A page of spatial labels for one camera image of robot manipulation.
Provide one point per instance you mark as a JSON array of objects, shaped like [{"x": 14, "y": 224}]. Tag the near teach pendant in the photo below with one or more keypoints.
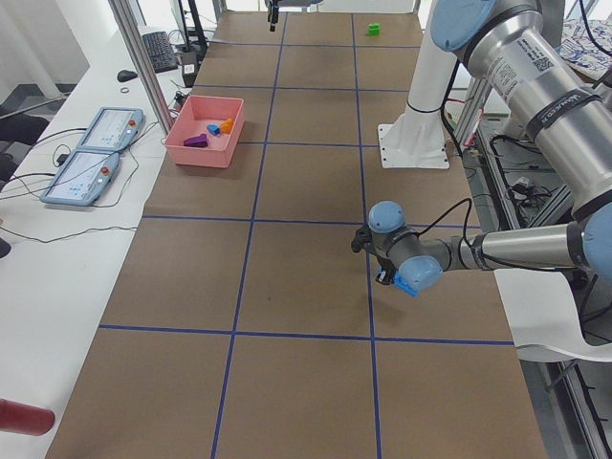
[{"x": 82, "y": 178}]

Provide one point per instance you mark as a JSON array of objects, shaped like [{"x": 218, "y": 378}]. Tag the aluminium frame post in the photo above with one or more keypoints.
[{"x": 132, "y": 38}]

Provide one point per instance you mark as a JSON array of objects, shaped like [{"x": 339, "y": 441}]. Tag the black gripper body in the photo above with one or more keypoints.
[
  {"x": 383, "y": 266},
  {"x": 273, "y": 15}
]

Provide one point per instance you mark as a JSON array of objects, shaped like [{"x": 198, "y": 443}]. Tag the black keyboard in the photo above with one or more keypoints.
[{"x": 159, "y": 51}]

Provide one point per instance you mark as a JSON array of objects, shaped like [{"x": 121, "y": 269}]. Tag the far teach pendant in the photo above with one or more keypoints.
[{"x": 112, "y": 129}]

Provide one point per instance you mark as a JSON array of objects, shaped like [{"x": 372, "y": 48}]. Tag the black computer mouse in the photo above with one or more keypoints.
[{"x": 126, "y": 75}]

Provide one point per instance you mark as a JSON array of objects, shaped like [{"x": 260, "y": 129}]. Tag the white camera stand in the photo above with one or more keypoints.
[{"x": 417, "y": 138}]

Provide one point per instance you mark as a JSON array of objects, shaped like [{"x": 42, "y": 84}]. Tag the small blue block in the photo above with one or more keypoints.
[{"x": 214, "y": 129}]

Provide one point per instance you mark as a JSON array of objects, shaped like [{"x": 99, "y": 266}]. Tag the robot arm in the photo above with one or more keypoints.
[
  {"x": 292, "y": 4},
  {"x": 570, "y": 126}
]

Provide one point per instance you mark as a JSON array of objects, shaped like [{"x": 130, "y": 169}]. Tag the pink plastic box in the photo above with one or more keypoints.
[{"x": 196, "y": 113}]

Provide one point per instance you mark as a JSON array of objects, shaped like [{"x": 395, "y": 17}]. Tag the long blue block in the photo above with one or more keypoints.
[{"x": 402, "y": 285}]

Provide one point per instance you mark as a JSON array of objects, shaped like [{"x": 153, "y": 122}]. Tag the teach pendant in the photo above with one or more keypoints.
[
  {"x": 112, "y": 129},
  {"x": 82, "y": 178}
]

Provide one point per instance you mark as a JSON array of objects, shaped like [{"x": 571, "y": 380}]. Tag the orange block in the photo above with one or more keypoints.
[{"x": 226, "y": 126}]

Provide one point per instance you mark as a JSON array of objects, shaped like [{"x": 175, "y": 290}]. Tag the red cylinder bottle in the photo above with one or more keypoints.
[{"x": 25, "y": 419}]

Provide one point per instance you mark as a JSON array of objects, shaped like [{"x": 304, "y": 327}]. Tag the green block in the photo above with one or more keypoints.
[{"x": 374, "y": 29}]

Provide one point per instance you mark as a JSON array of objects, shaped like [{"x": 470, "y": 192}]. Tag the purple block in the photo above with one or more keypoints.
[{"x": 200, "y": 141}]

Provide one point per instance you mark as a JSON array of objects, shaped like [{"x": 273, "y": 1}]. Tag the black labelled box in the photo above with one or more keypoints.
[{"x": 189, "y": 67}]

